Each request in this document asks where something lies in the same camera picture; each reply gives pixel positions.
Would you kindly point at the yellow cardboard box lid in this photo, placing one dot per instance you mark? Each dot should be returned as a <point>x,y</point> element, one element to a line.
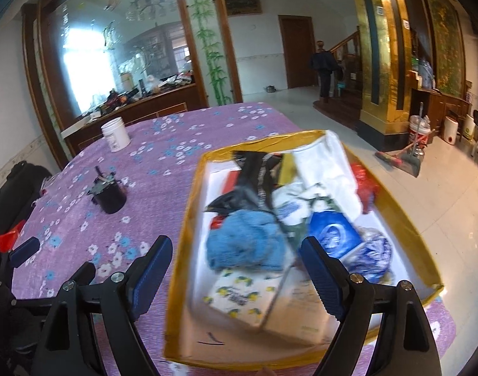
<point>199,336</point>

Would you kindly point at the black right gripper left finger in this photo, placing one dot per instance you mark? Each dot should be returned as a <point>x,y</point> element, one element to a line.
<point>68,343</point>

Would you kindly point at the purple floral tablecloth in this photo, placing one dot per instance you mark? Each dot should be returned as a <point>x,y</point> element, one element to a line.
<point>157,169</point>

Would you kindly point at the red broom and dustpan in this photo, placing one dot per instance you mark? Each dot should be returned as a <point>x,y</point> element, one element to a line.
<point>411,157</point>

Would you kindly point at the blue white tissue packet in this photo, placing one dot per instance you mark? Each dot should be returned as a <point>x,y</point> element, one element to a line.
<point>334,233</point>

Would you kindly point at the lemon print tissue pack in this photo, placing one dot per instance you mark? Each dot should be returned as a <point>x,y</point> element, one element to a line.
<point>244,296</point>

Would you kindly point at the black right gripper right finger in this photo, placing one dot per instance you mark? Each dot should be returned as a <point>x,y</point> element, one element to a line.
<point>405,344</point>

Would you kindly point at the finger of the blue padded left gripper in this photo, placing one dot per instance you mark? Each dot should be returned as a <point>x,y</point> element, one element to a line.
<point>24,252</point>

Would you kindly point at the blue white crinkled plastic bag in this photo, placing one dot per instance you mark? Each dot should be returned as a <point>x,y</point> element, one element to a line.
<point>372,257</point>

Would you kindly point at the white plastic jar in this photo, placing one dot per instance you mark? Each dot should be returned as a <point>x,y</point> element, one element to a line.
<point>116,134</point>

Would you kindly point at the red mesh bag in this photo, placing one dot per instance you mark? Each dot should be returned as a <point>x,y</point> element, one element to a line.
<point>367,188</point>

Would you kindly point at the blue fluffy cloth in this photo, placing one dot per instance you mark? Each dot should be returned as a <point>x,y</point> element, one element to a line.
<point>251,240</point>

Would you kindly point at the person in dark clothes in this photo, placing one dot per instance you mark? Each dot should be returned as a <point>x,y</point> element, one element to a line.
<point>324,63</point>

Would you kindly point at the black cylindrical motor device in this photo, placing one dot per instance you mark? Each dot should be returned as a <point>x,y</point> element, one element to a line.
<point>107,192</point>

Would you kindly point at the white cloth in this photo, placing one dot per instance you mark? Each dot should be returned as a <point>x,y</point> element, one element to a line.
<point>324,163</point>

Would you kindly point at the wooden counter with clutter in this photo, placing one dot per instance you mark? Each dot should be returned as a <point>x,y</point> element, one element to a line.
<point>181,99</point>

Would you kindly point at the black gold snack bag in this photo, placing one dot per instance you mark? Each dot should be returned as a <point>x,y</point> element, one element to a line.
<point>254,186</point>

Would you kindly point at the red plastic bag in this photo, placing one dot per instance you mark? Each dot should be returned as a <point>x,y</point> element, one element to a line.
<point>8,239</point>

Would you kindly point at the black bag on left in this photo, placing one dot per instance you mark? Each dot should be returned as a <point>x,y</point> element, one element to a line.
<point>20,191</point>

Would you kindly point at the plain white tissue pack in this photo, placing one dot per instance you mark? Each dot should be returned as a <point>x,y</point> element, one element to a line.
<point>298,314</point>

